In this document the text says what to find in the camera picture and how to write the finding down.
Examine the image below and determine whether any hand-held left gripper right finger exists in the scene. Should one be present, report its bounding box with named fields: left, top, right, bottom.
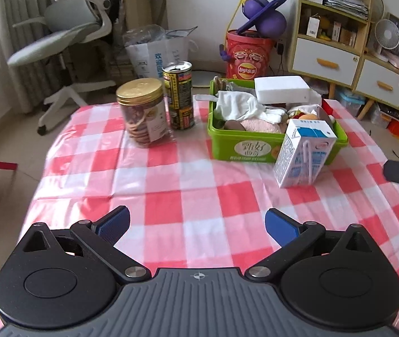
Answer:
left=244, top=208, right=376, bottom=283

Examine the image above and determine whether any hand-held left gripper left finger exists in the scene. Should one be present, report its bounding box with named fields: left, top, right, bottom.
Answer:
left=22, top=205, right=152, bottom=283

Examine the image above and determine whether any green plastic bin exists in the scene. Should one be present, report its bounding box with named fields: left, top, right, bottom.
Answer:
left=207, top=79, right=349, bottom=166

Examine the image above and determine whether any white foam block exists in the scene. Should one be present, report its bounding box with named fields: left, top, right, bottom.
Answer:
left=254, top=75, right=323, bottom=106

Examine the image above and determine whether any pink soft cloth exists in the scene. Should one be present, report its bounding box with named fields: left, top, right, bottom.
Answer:
left=240, top=119, right=284, bottom=134

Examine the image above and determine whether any clear storage box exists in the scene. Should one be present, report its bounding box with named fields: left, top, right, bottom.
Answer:
left=371, top=103, right=393, bottom=127

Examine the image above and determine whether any blue white milk carton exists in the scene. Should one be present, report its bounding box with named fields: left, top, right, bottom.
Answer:
left=273, top=119, right=338, bottom=188

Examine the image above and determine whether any red white checked tablecloth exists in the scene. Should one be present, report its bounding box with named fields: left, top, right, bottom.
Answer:
left=0, top=93, right=399, bottom=337

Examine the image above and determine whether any blue lid storage box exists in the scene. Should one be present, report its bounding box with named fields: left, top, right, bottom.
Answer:
left=335, top=88, right=365, bottom=113

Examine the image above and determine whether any low white wooden cabinet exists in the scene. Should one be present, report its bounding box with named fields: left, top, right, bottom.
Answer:
left=354, top=54, right=399, bottom=120

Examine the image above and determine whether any orange plush toy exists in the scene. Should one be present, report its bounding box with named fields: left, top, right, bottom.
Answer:
left=292, top=110, right=321, bottom=122

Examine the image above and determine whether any gold lid cookie jar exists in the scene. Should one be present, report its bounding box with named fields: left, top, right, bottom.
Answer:
left=116, top=78, right=173, bottom=147

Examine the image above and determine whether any white cloth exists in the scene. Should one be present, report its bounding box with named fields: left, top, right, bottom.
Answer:
left=215, top=90, right=288, bottom=124

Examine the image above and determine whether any tall white wooden shelf cabinet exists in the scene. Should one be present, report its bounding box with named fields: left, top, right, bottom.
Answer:
left=288, top=0, right=376, bottom=94

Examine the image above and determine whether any small white desk fan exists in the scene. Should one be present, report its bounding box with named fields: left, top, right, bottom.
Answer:
left=373, top=19, right=399, bottom=60

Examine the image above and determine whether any tall drink can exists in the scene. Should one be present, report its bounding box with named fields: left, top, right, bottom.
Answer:
left=162, top=61, right=196, bottom=131

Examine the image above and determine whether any white round flat object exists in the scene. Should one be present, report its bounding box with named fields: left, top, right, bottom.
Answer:
left=192, top=70, right=221, bottom=88

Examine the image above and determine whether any small white box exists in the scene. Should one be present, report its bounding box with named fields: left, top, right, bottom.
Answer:
left=306, top=16, right=321, bottom=39

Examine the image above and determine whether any white paper bag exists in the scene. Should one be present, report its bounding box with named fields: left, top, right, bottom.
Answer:
left=125, top=37, right=198, bottom=79

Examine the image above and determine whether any red snack bucket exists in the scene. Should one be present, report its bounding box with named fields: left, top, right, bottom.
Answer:
left=220, top=30, right=277, bottom=81

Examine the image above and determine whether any stack of papers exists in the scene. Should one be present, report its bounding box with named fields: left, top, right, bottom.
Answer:
left=322, top=0, right=369, bottom=20

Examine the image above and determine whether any clear plastic bag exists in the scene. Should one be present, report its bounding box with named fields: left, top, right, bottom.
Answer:
left=122, top=24, right=166, bottom=48

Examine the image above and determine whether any purple hopper ball toy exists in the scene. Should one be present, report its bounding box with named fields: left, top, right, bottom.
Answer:
left=236, top=0, right=289, bottom=39

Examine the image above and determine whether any white grey office chair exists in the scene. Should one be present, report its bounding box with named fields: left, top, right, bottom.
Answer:
left=6, top=0, right=116, bottom=136

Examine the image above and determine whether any wooden desk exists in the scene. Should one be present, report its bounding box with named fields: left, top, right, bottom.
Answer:
left=97, top=0, right=168, bottom=36

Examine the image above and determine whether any grey curtain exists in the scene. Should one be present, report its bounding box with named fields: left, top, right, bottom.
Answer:
left=0, top=0, right=66, bottom=113

